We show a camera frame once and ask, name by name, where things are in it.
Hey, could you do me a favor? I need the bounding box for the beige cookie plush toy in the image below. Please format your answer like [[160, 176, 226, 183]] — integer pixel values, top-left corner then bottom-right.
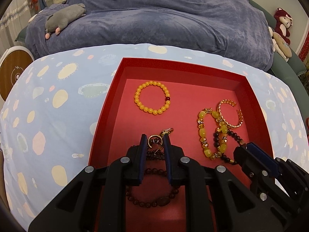
[[272, 32, 292, 62]]

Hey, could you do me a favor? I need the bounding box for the grey plush toy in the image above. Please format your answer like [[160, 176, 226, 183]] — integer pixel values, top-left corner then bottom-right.
[[45, 3, 87, 40]]

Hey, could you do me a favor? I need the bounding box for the green sofa frame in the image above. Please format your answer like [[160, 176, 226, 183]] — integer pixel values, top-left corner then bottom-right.
[[249, 0, 309, 90]]

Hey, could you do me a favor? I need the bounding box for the small white plush toy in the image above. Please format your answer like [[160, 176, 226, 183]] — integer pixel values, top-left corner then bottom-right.
[[268, 26, 276, 51]]

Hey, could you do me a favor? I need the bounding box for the yellow bead bracelet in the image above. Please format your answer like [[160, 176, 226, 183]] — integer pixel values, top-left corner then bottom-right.
[[197, 108, 230, 161]]

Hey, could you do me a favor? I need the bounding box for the blue velvet blanket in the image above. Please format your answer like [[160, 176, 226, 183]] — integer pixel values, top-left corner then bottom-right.
[[25, 0, 276, 72]]

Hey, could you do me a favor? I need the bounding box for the white sheer curtain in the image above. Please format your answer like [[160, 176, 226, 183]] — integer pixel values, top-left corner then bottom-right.
[[0, 0, 37, 29]]

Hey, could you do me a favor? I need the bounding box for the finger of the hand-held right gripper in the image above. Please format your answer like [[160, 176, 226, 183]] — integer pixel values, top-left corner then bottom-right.
[[233, 146, 261, 182], [246, 142, 282, 177]]

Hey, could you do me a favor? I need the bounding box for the red cardboard box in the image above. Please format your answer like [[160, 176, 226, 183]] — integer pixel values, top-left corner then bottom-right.
[[88, 57, 276, 232]]

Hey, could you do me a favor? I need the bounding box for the dark red bead bracelet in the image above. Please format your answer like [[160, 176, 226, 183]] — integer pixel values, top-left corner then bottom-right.
[[126, 167, 180, 208]]

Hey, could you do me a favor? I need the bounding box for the red monkey plush toy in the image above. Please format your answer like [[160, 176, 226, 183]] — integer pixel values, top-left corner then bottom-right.
[[274, 8, 294, 45]]

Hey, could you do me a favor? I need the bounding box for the gold chain cuff bracelet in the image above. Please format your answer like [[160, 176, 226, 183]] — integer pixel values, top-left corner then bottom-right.
[[217, 99, 243, 129]]

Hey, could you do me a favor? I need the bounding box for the orange bead bracelet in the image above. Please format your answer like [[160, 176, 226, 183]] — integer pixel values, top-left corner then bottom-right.
[[134, 81, 171, 115]]

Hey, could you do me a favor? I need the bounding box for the light blue printed bedsheet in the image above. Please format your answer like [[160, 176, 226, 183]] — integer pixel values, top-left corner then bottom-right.
[[0, 43, 309, 223]]

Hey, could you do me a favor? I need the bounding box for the purple small bead bracelet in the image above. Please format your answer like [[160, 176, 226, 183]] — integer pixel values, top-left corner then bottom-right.
[[146, 150, 167, 161]]

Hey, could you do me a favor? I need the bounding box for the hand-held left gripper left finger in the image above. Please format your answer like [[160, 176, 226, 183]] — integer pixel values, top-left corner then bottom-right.
[[28, 133, 148, 232]]

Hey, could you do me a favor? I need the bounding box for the white round wooden device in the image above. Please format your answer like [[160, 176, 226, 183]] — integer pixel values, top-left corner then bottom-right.
[[0, 46, 35, 102]]

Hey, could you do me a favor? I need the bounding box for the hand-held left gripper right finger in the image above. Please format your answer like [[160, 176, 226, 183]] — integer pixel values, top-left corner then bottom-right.
[[163, 134, 284, 232]]

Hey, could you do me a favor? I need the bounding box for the dark brown bead bracelet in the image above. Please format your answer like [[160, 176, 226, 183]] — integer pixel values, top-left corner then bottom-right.
[[213, 129, 247, 166]]

